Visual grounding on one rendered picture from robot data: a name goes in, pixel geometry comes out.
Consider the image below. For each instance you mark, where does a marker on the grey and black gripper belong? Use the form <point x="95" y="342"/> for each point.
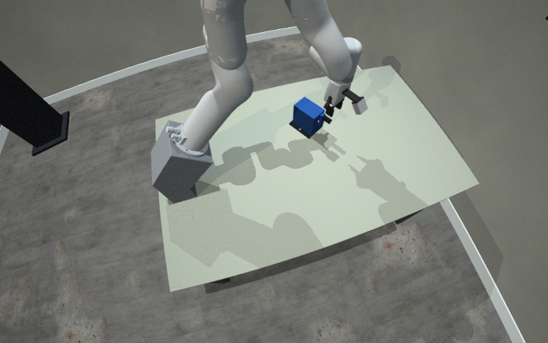
<point x="334" y="96"/>

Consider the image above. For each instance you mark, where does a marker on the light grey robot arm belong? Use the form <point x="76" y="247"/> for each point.
<point x="225" y="40"/>

